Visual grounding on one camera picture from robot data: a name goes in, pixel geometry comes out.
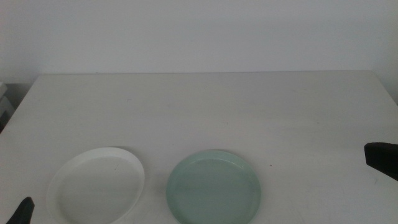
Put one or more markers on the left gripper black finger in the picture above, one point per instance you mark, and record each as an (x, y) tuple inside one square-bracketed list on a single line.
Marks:
[(22, 213)]

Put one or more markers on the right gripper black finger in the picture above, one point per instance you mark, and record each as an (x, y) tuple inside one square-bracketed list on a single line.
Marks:
[(384, 157)]

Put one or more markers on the white shallow bowl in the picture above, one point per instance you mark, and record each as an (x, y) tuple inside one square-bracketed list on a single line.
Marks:
[(96, 186)]

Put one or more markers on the green shallow bowl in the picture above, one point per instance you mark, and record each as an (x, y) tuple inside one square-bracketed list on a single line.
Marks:
[(214, 189)]

